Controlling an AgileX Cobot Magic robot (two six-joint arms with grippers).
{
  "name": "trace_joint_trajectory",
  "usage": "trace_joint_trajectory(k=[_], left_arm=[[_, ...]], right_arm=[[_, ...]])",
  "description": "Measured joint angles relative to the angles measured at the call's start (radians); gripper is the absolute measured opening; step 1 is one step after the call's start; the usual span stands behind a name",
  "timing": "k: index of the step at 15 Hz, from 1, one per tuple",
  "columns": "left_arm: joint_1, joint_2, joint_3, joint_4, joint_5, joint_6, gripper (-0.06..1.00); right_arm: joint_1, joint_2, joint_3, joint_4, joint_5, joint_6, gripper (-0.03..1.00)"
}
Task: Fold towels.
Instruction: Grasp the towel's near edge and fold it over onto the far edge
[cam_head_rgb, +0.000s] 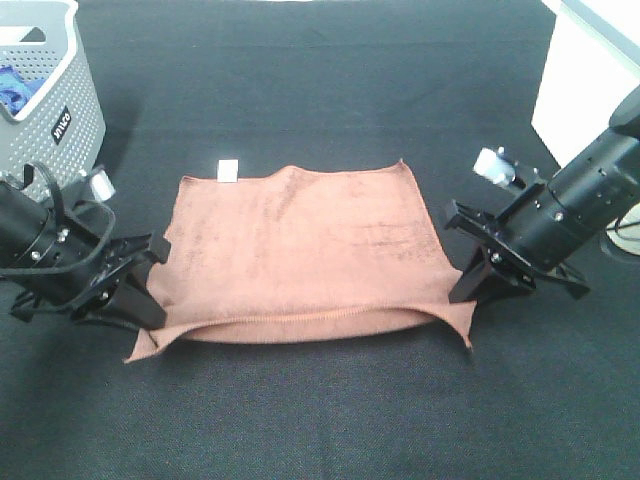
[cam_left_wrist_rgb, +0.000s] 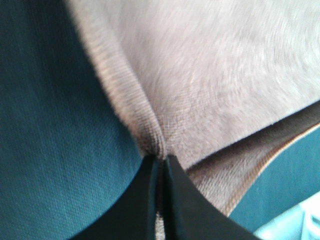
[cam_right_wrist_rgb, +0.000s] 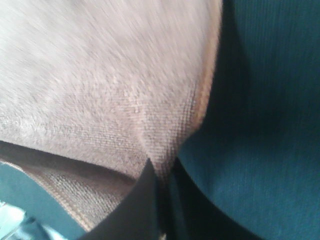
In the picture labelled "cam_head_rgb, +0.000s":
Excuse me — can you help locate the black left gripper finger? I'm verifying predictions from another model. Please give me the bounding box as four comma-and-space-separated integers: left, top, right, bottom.
74, 311, 140, 331
108, 276, 166, 330

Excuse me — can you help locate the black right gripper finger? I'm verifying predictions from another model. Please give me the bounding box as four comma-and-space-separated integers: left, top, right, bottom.
448, 246, 495, 304
475, 280, 536, 308

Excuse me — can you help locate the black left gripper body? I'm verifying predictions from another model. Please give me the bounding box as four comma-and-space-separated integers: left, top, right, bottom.
9, 234, 171, 322

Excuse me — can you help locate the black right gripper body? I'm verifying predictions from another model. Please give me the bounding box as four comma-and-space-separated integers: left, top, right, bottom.
445, 200, 590, 299

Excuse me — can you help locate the brown microfibre towel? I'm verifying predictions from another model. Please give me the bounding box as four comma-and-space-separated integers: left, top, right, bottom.
130, 162, 475, 361

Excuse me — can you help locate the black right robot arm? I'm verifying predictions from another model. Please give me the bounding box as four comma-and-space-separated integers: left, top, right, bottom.
446, 90, 639, 303

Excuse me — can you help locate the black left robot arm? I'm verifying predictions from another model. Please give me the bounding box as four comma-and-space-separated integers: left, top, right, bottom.
1, 183, 171, 330

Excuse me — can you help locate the grey perforated laundry basket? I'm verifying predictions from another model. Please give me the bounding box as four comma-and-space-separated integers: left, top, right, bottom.
1, 1, 105, 189

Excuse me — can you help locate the white storage box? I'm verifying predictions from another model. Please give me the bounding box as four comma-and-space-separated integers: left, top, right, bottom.
531, 1, 639, 167

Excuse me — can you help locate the blue towel in basket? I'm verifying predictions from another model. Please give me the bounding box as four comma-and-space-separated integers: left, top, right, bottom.
1, 66, 44, 116

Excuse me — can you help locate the black table mat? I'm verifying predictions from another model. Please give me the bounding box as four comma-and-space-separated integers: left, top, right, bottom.
1, 1, 639, 479

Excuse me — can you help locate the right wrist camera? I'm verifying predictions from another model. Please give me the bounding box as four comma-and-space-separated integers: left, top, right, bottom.
473, 147, 544, 195

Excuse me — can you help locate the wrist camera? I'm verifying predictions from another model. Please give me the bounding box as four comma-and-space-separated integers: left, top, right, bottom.
473, 147, 544, 195
79, 165, 116, 203

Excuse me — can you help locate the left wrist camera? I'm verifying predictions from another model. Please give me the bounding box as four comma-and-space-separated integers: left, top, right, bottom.
79, 165, 116, 203

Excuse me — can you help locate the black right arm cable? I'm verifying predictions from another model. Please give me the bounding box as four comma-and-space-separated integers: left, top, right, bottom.
612, 212, 640, 236

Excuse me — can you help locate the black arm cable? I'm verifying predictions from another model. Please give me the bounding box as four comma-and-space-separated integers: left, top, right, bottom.
612, 212, 640, 236
0, 162, 118, 279

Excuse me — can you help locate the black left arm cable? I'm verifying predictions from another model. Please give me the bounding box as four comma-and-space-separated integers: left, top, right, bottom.
0, 162, 118, 279

